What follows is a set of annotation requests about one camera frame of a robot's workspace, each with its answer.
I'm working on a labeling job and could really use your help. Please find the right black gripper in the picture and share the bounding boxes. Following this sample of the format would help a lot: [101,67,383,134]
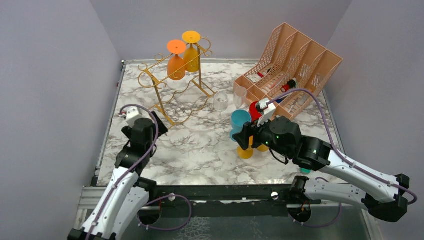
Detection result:
[232,111,292,159]

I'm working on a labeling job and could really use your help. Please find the yellow wine glass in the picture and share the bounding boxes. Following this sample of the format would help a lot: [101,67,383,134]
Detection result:
[182,30,201,73]
[237,136,254,160]
[256,144,269,152]

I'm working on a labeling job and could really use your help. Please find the blue wine glass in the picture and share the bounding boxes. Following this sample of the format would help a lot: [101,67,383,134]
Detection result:
[230,109,252,142]

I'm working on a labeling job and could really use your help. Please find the red wine glass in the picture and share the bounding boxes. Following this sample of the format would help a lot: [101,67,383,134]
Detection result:
[248,101,263,122]

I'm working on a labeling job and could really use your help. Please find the clear wine glass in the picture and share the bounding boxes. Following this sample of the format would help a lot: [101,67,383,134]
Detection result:
[213,91,229,122]
[233,86,247,109]

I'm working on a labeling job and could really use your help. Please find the gold wire glass rack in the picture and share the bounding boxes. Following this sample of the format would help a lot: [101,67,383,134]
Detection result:
[137,36,217,127]

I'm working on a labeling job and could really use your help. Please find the orange wine glass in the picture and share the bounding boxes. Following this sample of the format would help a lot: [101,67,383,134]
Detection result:
[167,39,186,81]

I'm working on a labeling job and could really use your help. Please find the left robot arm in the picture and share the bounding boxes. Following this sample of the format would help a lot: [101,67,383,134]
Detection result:
[67,106,168,240]

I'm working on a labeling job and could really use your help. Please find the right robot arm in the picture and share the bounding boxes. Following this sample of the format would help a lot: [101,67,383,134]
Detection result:
[232,117,410,223]

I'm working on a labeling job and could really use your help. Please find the green small block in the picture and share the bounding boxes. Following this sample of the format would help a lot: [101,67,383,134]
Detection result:
[300,168,312,175]

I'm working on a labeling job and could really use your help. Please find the peach plastic file organizer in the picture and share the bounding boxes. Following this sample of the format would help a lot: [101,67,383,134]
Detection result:
[233,23,343,120]

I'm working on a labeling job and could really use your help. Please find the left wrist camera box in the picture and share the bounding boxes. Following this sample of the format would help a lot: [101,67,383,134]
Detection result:
[120,106,143,128]

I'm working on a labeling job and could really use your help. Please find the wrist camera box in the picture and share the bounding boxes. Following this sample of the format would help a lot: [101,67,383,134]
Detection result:
[255,97,276,127]
[120,106,143,128]

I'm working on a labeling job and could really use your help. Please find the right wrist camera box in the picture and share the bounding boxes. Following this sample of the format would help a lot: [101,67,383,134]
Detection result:
[255,97,276,127]

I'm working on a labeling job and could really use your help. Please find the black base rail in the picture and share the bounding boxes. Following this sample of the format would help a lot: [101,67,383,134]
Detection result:
[137,184,320,223]

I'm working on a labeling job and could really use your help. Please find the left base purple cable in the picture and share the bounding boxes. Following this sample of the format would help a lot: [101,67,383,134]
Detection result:
[136,194,193,232]

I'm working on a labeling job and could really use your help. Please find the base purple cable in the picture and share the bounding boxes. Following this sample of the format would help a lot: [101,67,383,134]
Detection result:
[286,178,344,229]
[136,194,193,232]

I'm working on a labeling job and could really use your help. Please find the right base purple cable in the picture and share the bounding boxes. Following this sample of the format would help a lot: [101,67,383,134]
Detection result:
[286,178,344,229]

